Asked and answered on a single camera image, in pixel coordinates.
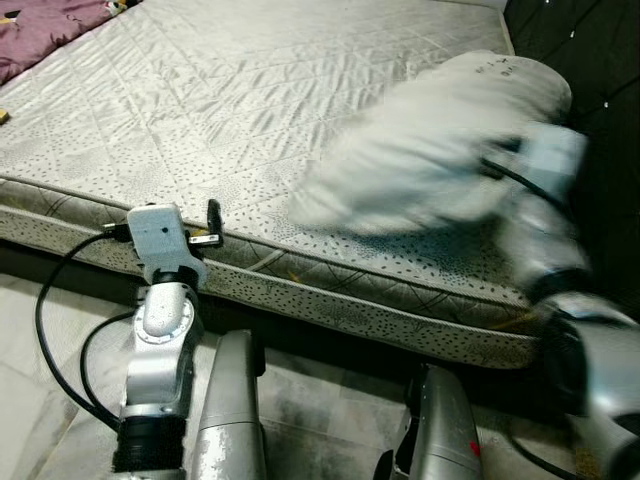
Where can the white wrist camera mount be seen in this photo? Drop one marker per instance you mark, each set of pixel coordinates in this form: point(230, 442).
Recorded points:
point(160, 235)
point(555, 160)

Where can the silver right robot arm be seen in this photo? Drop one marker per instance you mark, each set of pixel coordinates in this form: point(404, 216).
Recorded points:
point(590, 350)

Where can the grey quilted mattress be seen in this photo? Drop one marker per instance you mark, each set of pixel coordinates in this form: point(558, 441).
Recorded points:
point(200, 120)

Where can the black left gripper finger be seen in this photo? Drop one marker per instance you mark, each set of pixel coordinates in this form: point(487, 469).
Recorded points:
point(214, 215)

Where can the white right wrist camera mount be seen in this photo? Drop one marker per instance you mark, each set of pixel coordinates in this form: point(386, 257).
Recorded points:
point(555, 160)

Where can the purple cartoon print blanket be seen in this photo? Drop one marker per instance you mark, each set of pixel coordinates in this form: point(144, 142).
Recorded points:
point(40, 30)

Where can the black tufted headboard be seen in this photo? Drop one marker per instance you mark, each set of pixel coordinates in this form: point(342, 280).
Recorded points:
point(600, 80)

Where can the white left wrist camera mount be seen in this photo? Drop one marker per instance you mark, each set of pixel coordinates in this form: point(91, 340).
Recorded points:
point(160, 235)

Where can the silver right robot leg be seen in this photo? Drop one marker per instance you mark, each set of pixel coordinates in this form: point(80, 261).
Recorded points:
point(440, 430)

